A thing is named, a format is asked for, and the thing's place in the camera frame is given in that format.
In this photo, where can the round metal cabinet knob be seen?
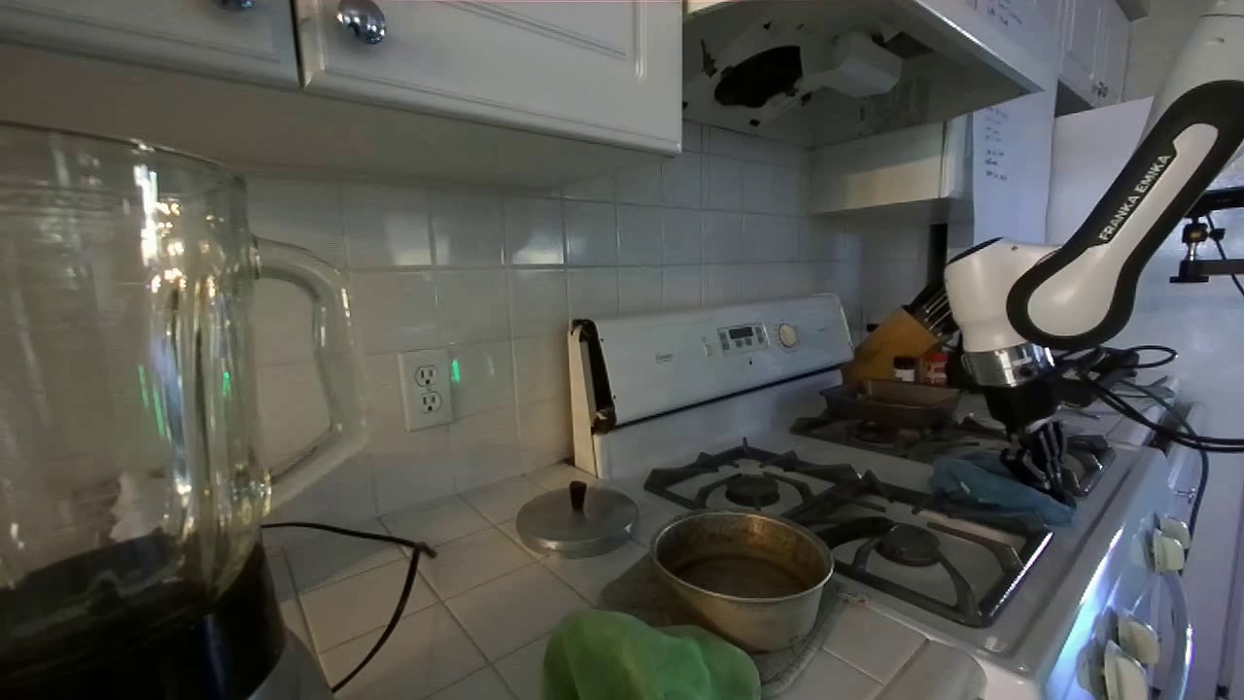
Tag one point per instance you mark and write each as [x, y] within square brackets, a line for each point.
[363, 16]

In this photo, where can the white wall outlet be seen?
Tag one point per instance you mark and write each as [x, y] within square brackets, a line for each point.
[423, 390]

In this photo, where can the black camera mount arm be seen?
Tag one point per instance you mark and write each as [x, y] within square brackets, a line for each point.
[1207, 234]

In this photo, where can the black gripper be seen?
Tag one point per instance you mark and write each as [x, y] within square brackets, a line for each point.
[1036, 414]

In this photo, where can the blue cloth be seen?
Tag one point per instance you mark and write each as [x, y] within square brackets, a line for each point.
[977, 491]

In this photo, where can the black griddle pan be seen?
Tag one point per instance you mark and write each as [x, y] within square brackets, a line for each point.
[908, 404]

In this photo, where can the white gas stove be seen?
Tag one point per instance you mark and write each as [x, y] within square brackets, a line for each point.
[675, 353]

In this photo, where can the wooden knife block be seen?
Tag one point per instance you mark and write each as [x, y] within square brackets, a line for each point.
[890, 351]

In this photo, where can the white range hood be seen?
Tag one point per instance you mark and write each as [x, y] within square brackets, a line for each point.
[908, 50]

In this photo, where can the white upper cabinet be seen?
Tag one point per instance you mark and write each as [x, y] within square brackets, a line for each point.
[491, 50]

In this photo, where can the glass blender jar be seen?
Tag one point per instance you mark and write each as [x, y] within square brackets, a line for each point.
[119, 364]

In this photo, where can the stove digital display panel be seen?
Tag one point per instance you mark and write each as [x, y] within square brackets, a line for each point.
[741, 335]

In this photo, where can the white stove knob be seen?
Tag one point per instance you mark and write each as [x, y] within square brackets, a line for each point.
[1141, 641]
[1169, 545]
[1119, 678]

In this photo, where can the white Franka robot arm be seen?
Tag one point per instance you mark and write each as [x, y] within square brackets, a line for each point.
[985, 291]

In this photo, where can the round white stove dial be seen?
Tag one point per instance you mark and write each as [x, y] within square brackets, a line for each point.
[786, 335]

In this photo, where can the green crumpled cloth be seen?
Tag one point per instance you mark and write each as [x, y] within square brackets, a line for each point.
[648, 663]

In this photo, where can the black burner grate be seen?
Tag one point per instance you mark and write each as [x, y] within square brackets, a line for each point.
[829, 491]
[1093, 449]

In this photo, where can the round metal pot lid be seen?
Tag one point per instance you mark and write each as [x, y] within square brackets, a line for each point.
[575, 527]

